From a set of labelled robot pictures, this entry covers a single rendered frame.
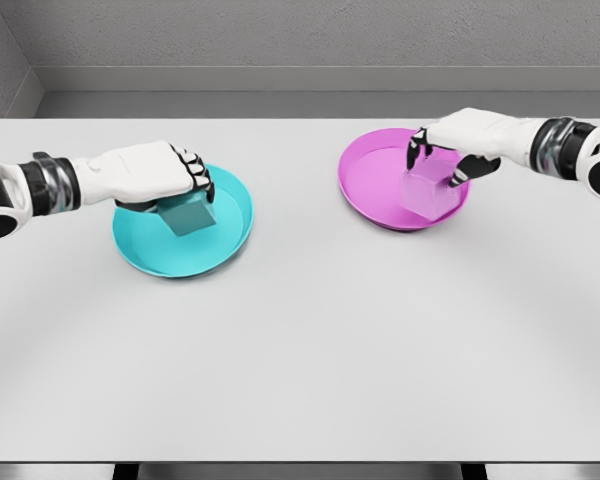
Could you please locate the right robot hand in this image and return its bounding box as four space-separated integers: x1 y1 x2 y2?
405 107 502 189

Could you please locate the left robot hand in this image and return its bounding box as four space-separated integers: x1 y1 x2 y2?
100 140 217 215

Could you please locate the cyan block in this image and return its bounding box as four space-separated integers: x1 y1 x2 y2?
156 195 218 238

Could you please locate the pink block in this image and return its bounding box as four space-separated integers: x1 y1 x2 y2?
402 158 462 222

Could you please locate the cyan plate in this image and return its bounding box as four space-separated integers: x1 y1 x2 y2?
112 164 255 280

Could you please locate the pink plate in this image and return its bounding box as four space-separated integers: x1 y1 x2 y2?
337 128 472 234

